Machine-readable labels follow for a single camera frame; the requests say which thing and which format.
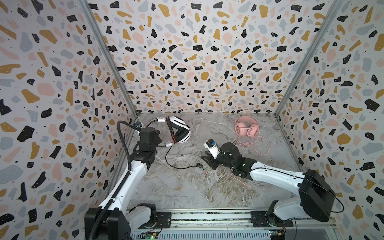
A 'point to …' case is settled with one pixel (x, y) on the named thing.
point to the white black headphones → (180, 132)
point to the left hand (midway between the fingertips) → (151, 131)
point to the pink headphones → (245, 125)
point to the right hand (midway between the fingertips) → (201, 152)
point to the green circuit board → (148, 235)
